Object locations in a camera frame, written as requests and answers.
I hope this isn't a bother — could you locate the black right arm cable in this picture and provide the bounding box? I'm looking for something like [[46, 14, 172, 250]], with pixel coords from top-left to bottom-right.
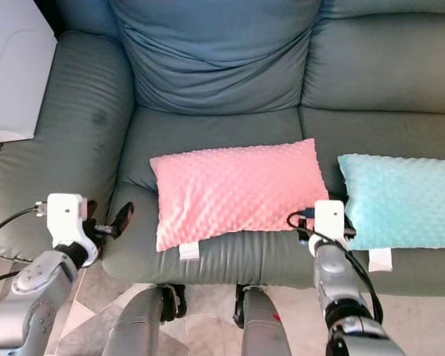
[[287, 210, 385, 324]]

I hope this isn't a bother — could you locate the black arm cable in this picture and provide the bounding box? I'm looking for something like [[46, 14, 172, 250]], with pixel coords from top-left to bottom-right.
[[287, 210, 385, 324], [0, 206, 47, 294]]

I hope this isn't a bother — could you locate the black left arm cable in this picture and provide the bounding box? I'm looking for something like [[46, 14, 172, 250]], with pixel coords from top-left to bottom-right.
[[0, 206, 47, 294]]

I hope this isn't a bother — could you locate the silver right robot leg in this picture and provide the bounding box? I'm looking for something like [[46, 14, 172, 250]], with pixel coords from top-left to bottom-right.
[[234, 286, 294, 356]]

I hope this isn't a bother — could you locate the silver robot leg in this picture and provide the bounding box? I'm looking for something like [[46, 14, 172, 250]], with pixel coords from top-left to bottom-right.
[[234, 286, 294, 356], [102, 286, 186, 356]]

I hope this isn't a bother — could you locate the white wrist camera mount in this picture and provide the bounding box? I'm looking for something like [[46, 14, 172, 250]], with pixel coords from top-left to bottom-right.
[[46, 193, 99, 266], [313, 200, 347, 257]]

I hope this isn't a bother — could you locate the pink dotted pillow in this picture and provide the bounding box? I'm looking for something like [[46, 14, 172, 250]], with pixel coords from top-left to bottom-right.
[[150, 138, 330, 260]]

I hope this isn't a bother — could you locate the silver left robot leg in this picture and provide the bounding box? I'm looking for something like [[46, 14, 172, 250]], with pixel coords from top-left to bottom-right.
[[102, 286, 186, 356]]

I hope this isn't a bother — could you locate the teal dotted pillow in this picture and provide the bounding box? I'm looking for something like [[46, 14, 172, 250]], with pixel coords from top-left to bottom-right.
[[337, 154, 445, 271]]

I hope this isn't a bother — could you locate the grey-green leather sofa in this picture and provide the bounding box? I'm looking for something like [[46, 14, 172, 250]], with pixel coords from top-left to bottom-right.
[[0, 0, 445, 297]]

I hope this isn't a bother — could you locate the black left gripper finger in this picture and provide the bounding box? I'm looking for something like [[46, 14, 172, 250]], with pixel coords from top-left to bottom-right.
[[113, 200, 134, 240]]

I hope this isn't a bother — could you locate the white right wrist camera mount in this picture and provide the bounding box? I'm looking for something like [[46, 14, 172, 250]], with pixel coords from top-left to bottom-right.
[[313, 200, 347, 257]]

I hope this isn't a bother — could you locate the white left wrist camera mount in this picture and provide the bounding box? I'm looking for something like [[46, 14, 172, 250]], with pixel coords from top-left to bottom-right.
[[46, 193, 99, 266]]

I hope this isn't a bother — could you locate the white cabinet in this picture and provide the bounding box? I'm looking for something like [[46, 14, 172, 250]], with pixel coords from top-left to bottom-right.
[[0, 0, 58, 144]]

